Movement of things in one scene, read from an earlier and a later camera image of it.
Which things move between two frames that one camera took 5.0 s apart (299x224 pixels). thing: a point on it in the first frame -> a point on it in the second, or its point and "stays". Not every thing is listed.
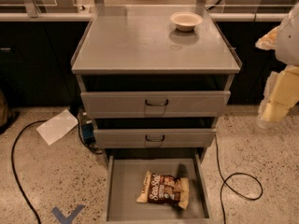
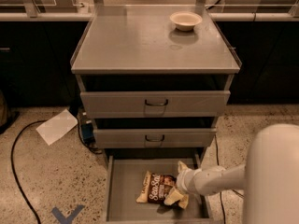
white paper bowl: x=185 y=21 stays
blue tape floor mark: x=67 y=219 stays
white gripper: x=288 y=42 -> x=188 y=180
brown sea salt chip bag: x=164 y=189 stays
